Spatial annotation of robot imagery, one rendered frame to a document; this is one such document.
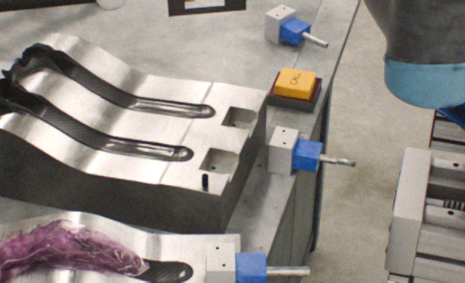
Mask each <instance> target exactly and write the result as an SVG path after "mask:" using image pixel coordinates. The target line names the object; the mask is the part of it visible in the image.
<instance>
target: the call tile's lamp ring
mask: <svg viewBox="0 0 465 283"><path fill-rule="evenodd" d="M280 73H281V72H279V73H277V75H276V77H275V81H274V82H273V84H272V88H271V90H270V92H269V94H268V95H270V97H280V98H284V99H290V100H295V101H304V102H310V103H313V101H314V99H315V96H316V92H317V90H318V89H319V85H320V83H321V80H322V79H321V78H316V84H315V87H314V90H313V91H312V96H311V98H310V100H306V99H301V98H295V97H286V95H281V94H273V92H274V90H275V83H276V81H277V79H279V75H280Z"/></svg>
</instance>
